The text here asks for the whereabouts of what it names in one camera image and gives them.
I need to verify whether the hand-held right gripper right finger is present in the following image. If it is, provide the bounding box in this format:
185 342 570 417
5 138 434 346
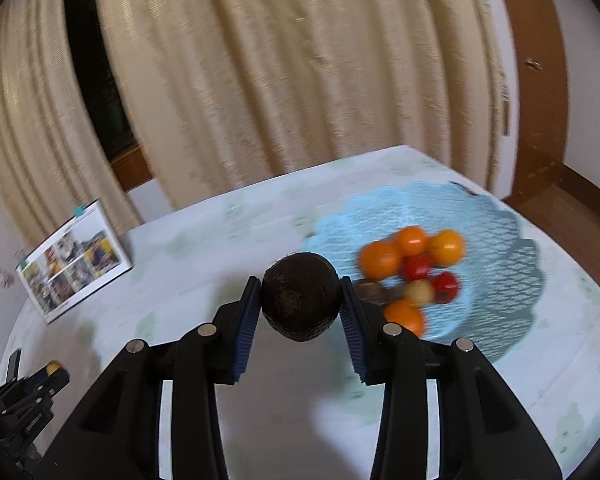
339 276 563 480

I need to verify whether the cream curtain tieback tassel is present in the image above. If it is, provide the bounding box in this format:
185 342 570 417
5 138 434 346
498 67 512 137

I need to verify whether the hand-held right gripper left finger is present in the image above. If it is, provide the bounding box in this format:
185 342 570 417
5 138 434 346
45 276 262 480

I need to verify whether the wide cream pleated curtain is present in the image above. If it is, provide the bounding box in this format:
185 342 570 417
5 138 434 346
92 0 511 211

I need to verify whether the pale yellow round fruit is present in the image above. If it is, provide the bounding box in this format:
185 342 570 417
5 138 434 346
404 280 436 307

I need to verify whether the small deep orange mandarin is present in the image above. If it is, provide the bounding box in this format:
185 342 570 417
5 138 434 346
357 241 403 282

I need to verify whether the brown wooden door frame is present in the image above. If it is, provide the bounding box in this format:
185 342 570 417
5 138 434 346
495 0 570 202

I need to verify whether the red tomato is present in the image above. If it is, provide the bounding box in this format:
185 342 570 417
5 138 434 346
400 254 436 282
431 271 461 305

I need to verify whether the narrow cream pleated curtain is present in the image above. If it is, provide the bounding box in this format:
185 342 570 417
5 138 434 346
0 0 143 256

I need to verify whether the dark brown avocado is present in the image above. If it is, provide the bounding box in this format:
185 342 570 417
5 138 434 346
261 253 341 344
357 280 406 307

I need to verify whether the photo printed white box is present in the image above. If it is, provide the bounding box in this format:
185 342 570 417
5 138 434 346
16 199 133 325

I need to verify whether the large yellow-orange orange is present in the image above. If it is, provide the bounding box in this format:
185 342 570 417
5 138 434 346
427 229 467 267

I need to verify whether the brown wooden window sill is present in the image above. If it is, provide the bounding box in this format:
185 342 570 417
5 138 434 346
111 144 155 192

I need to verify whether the dark window pane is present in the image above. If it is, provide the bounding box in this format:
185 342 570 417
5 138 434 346
62 0 138 163

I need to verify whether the light blue lattice plastic basket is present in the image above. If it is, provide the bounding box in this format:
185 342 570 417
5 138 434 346
307 181 548 363

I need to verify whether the round orange mandarin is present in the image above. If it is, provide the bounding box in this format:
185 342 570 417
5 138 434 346
395 226 429 257
382 298 426 338

